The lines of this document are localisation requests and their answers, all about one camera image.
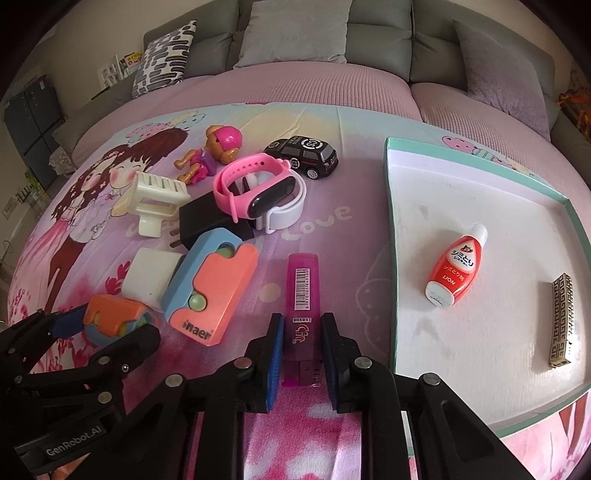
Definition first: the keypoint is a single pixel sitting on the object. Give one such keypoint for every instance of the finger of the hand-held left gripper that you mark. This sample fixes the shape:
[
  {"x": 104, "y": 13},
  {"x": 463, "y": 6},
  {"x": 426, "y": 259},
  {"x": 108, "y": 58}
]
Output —
[
  {"x": 62, "y": 323},
  {"x": 134, "y": 346}
]

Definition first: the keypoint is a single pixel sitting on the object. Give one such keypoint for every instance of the purple pillow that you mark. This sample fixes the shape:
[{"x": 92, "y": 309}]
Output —
[{"x": 503, "y": 78}]

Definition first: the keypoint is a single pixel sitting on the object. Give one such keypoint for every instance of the pink puppy toy figure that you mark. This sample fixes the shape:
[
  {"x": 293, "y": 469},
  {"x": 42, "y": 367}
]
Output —
[{"x": 226, "y": 138}]

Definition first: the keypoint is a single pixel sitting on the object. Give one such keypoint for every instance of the orange black bag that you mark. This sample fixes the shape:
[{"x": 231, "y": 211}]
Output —
[{"x": 572, "y": 101}]

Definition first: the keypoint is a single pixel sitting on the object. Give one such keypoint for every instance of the red white small bottle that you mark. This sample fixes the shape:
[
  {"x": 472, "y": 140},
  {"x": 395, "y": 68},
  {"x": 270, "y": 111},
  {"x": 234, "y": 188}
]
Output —
[{"x": 455, "y": 277}]

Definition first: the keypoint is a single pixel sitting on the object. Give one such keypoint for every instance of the pink sofa cover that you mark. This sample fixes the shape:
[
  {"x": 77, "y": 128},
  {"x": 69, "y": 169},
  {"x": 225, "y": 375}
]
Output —
[{"x": 300, "y": 83}]

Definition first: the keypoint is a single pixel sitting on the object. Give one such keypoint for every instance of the black white patterned pillow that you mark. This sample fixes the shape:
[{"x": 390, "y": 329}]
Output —
[{"x": 161, "y": 60}]

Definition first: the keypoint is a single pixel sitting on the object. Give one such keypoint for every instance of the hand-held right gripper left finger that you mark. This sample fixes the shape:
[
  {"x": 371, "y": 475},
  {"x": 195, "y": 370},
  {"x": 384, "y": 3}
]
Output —
[{"x": 274, "y": 350}]

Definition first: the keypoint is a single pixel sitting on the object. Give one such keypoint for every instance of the black toy car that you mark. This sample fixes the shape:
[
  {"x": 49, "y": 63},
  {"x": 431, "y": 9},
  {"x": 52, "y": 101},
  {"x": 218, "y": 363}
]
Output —
[{"x": 300, "y": 152}]

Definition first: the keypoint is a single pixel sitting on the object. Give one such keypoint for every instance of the dark cabinet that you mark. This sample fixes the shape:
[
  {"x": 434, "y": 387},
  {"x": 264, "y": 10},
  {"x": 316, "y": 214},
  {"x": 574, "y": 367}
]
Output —
[{"x": 32, "y": 124}]

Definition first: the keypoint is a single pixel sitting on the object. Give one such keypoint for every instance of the small orange blue plastic toy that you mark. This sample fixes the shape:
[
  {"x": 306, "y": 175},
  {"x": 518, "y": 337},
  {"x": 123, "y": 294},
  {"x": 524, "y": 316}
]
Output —
[{"x": 111, "y": 311}]

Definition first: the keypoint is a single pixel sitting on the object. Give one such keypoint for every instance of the grey pillow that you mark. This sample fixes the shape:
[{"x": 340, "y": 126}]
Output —
[{"x": 295, "y": 32}]

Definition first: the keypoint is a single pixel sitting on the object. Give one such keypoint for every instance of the large blue orange plastic toy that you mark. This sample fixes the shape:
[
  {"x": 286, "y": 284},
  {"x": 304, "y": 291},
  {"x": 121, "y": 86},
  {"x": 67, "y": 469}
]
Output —
[{"x": 221, "y": 290}]

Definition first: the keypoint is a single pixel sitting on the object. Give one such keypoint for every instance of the white magazine rack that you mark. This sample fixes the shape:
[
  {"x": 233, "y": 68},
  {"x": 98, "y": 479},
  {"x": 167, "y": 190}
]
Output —
[{"x": 115, "y": 69}]

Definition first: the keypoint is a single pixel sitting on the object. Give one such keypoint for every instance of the teal white box lid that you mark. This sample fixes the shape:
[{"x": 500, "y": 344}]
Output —
[{"x": 485, "y": 323}]

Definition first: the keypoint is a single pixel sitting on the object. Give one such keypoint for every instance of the pink smart watch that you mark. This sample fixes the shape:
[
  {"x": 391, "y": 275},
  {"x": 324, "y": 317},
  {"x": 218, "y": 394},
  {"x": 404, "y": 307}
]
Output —
[{"x": 251, "y": 161}]

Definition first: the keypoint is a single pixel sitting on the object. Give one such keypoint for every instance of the gold patterned rectangular case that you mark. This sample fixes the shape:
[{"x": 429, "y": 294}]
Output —
[{"x": 561, "y": 318}]

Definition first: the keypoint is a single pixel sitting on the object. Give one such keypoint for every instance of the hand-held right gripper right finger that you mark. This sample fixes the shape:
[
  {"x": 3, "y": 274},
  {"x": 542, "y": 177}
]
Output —
[{"x": 330, "y": 355}]

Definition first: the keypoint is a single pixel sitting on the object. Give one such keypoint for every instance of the grey sofa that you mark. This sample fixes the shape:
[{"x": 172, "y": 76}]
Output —
[{"x": 378, "y": 41}]

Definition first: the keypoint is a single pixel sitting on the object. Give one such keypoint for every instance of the pink highlighter pen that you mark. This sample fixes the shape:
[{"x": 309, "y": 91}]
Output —
[{"x": 302, "y": 286}]

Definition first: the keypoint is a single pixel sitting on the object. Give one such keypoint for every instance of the black charger plug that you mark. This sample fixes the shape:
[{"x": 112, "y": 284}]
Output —
[{"x": 198, "y": 214}]

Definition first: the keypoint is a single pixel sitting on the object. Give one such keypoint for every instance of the white charger plug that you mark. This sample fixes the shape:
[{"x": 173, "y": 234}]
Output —
[{"x": 147, "y": 277}]

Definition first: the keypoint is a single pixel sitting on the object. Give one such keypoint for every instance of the white smart watch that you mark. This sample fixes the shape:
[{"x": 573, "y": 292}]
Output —
[{"x": 291, "y": 212}]

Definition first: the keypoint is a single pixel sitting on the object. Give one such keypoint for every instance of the cream hair claw clip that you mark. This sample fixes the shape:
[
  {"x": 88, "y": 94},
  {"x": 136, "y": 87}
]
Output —
[{"x": 152, "y": 203}]

